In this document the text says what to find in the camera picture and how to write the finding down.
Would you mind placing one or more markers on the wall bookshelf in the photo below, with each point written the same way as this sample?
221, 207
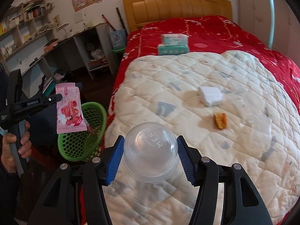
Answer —
23, 25

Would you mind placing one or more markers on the person left hand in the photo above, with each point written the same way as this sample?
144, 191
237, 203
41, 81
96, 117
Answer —
9, 156

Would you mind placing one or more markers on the wooden headboard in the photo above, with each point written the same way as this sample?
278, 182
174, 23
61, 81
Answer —
142, 12

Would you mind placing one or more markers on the grey desk shelf unit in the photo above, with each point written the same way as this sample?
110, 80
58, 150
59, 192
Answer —
70, 54

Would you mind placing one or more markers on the clear dome plastic cup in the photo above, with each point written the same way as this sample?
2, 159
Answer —
150, 153

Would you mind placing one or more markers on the green plastic mesh trash basket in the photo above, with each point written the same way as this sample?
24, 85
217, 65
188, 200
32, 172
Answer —
83, 146

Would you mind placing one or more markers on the white foam block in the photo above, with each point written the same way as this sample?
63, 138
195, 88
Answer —
210, 96

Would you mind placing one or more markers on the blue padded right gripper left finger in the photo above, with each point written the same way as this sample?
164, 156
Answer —
116, 154

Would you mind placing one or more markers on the white quilted blanket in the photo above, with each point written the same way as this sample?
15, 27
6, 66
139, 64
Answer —
262, 131

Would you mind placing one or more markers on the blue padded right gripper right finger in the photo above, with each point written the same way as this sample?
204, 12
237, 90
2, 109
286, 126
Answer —
187, 160

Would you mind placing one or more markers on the white wardrobe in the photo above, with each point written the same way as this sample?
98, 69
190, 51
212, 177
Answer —
274, 23

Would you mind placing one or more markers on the green plastic stool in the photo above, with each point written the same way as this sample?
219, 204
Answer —
118, 55

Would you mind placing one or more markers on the red bed cover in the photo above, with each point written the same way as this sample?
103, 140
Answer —
209, 34

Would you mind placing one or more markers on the white desk lamp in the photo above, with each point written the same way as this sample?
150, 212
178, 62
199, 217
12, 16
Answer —
63, 27

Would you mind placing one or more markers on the orange bread piece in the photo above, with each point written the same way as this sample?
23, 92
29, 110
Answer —
220, 120

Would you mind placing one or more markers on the pink snack wrapper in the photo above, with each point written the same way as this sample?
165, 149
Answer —
69, 113

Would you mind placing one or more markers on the white tissue pack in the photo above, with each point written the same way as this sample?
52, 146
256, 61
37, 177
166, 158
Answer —
174, 39

